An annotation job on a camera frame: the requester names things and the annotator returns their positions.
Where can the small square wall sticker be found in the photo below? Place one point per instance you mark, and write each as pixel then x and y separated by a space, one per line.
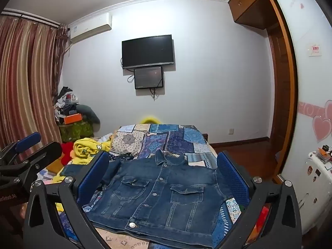
pixel 315 49

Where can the blue denim jacket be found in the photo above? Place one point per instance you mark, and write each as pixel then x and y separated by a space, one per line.
pixel 160 194

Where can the black wall television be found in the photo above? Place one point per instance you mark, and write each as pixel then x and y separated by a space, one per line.
pixel 147 50

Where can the white sliding wardrobe door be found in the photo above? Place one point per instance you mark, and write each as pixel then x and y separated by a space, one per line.
pixel 308 83

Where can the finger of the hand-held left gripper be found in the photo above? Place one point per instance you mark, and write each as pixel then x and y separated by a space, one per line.
pixel 48 154
pixel 27 140

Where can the red cloth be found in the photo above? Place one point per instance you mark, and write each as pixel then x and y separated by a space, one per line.
pixel 67 153

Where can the yellow printed garment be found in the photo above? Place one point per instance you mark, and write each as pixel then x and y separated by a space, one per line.
pixel 85 147

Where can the small black wall monitor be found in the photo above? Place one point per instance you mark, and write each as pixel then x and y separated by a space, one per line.
pixel 148 77

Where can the yellow plush object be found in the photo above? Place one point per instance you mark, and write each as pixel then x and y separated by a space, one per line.
pixel 150 120

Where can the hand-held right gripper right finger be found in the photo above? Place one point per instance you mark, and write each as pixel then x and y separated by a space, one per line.
pixel 233 180

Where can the green printed hamper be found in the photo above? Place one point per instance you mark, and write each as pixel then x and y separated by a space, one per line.
pixel 76 132

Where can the blue patchwork blanket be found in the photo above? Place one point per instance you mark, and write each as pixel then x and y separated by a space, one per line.
pixel 176 140

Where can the pile of clothes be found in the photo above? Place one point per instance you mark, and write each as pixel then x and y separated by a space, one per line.
pixel 64 103

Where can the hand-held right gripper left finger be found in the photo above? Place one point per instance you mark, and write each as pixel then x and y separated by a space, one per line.
pixel 92 177

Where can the white wall socket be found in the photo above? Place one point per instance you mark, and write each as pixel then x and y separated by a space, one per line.
pixel 230 131

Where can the white cabinet with stickers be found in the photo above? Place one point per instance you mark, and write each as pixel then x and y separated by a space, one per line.
pixel 313 186

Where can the brown wooden door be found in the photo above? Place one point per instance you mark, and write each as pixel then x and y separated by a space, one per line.
pixel 281 96

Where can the white air conditioner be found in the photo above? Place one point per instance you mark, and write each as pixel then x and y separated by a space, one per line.
pixel 89 28

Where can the orange box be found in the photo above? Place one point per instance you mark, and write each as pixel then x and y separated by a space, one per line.
pixel 73 118

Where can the striped brown curtain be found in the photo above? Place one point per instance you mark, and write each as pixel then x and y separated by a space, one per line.
pixel 26 83

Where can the dark grey cushion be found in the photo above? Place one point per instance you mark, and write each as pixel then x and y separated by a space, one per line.
pixel 89 112

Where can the pink heart sticker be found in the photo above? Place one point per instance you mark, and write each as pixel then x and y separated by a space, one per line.
pixel 321 128

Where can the wooden overhead cabinet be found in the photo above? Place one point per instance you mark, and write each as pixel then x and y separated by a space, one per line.
pixel 246 2

